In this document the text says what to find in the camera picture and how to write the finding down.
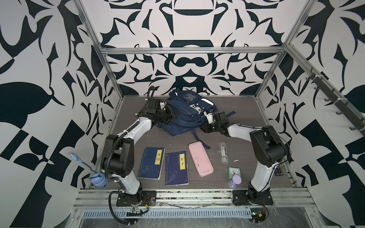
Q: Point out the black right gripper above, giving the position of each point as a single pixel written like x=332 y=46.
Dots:
x=205 y=128

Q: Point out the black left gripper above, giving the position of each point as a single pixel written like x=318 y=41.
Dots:
x=169 y=113

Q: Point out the navy blue school backpack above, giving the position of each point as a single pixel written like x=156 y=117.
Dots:
x=188 y=112

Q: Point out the blue book yellow label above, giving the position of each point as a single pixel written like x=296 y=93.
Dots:
x=151 y=163
x=176 y=172

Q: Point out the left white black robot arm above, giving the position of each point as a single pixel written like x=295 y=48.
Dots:
x=118 y=156

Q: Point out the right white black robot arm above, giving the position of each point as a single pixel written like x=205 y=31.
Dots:
x=269 y=149

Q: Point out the pink pencil case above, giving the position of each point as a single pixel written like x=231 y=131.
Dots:
x=200 y=158

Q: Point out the small green square clock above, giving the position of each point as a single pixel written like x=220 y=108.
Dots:
x=233 y=171

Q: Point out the purple cylindrical container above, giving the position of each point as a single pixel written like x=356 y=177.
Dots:
x=234 y=181

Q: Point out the black remote control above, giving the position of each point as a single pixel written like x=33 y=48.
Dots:
x=278 y=171

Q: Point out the small green circuit board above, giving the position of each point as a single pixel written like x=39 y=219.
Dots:
x=259 y=216

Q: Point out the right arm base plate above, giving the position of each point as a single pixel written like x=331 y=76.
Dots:
x=251 y=197

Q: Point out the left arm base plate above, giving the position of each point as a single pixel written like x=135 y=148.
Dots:
x=139 y=199

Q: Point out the aluminium frame rail base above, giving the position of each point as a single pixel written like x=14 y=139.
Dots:
x=198 y=208

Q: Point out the black wall hook rack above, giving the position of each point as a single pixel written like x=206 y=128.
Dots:
x=335 y=97

